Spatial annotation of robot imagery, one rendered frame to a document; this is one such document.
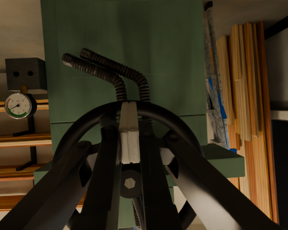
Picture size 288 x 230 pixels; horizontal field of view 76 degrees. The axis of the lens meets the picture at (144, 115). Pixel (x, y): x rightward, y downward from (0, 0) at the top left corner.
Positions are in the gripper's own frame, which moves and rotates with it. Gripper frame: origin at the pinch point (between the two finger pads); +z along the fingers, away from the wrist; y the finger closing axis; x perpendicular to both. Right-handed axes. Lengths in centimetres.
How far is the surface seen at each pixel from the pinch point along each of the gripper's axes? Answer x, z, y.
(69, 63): 3.5, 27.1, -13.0
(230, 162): -26.5, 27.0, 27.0
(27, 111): -7.0, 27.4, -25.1
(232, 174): -29.7, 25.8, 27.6
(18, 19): 25, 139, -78
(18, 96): -3.5, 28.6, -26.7
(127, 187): -16.0, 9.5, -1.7
